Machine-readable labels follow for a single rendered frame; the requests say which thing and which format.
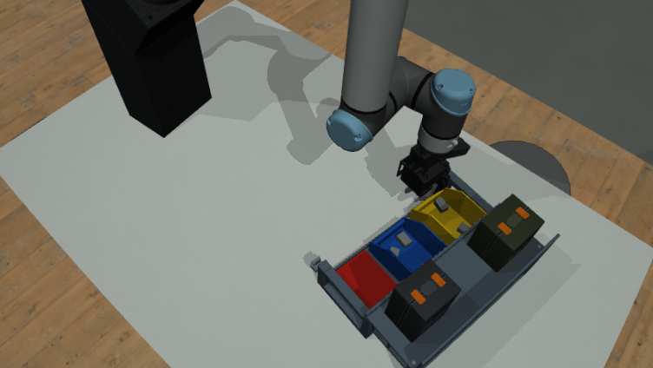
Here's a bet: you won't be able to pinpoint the yellow bin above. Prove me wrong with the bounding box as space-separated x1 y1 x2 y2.
411 187 487 245

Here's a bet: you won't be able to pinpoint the black case with orange latches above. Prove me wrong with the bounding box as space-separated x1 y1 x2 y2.
467 194 545 273
385 259 461 343

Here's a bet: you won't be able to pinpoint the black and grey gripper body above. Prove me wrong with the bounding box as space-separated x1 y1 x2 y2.
396 139 453 198

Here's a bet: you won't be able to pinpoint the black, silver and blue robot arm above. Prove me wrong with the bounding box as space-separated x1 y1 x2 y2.
326 0 476 161

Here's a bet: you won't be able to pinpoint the blue bin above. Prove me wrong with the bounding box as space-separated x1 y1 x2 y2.
370 217 447 282

